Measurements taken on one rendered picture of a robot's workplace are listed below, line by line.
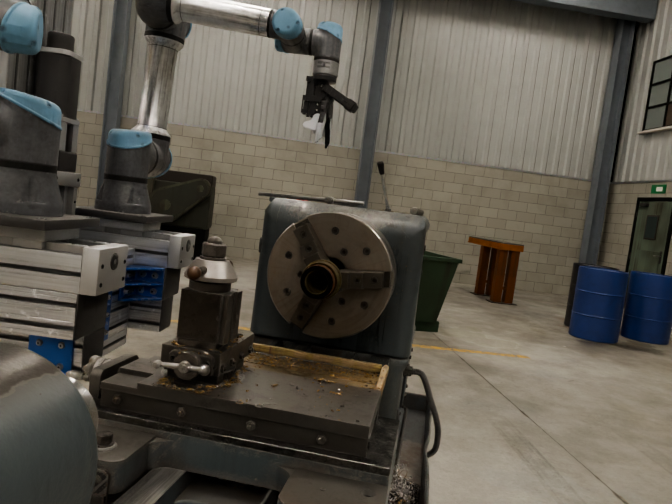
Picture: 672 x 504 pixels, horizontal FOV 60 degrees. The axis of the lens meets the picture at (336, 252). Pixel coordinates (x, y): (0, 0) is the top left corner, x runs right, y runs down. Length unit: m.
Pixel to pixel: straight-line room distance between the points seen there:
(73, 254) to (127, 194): 0.53
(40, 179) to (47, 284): 0.20
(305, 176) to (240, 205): 1.39
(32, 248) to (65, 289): 0.10
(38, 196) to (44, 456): 0.94
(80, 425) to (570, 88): 12.97
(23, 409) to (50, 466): 0.03
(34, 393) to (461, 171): 11.83
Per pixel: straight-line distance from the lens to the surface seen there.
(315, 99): 1.75
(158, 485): 0.85
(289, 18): 1.66
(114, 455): 0.83
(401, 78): 12.06
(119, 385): 0.90
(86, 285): 1.19
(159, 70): 1.87
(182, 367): 0.86
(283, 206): 1.62
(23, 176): 1.26
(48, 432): 0.36
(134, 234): 1.68
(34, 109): 1.26
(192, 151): 11.66
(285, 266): 1.45
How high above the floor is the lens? 1.25
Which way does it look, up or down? 5 degrees down
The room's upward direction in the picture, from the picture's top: 7 degrees clockwise
